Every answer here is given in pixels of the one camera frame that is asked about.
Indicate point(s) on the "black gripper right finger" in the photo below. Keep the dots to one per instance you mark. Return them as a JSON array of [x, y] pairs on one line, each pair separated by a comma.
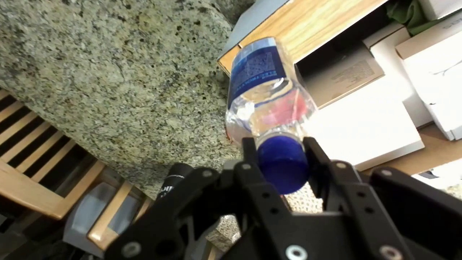
[[379, 210]]

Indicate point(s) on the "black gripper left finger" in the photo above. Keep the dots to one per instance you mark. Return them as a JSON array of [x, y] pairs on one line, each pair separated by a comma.
[[206, 206]]

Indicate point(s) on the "clear bottle with blue label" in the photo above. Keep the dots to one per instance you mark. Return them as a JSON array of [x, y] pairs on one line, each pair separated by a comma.
[[264, 95]]

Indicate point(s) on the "white cardboard box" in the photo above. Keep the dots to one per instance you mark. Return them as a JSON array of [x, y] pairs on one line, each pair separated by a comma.
[[437, 148]]

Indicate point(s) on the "flat white box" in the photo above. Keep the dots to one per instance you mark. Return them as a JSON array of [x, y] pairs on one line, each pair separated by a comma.
[[369, 124]]

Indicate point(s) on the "brown topped box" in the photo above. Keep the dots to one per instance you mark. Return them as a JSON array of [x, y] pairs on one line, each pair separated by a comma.
[[340, 72]]

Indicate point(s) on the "large white box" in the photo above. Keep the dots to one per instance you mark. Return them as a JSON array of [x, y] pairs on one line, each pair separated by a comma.
[[433, 72]]

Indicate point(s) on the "wood grain box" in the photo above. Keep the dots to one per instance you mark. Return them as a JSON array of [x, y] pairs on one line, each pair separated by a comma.
[[317, 23]]

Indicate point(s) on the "wooden slat-back chair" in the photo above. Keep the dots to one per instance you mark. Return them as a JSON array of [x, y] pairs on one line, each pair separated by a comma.
[[47, 158], [108, 216]]

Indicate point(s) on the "green cloth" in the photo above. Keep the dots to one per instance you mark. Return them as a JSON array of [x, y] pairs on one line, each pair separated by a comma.
[[404, 11]]

